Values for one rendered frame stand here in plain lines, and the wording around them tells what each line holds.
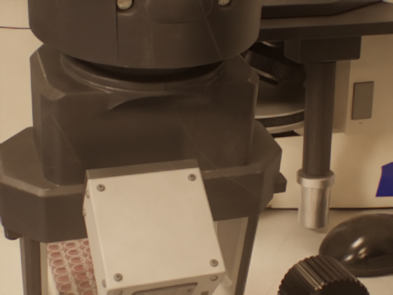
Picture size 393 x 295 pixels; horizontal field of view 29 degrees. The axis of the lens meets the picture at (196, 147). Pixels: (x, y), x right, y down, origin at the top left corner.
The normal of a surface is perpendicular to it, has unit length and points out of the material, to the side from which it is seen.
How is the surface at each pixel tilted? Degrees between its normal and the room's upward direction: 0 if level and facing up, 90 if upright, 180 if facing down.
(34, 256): 109
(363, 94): 90
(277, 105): 0
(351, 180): 81
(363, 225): 17
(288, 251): 0
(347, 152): 48
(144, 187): 42
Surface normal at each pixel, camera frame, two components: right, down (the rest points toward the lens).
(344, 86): -0.95, 0.10
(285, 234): 0.00, -0.95
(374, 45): 0.30, 0.30
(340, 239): -0.61, -0.65
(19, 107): -0.34, 0.31
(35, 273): 0.29, 0.59
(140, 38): 0.00, 0.50
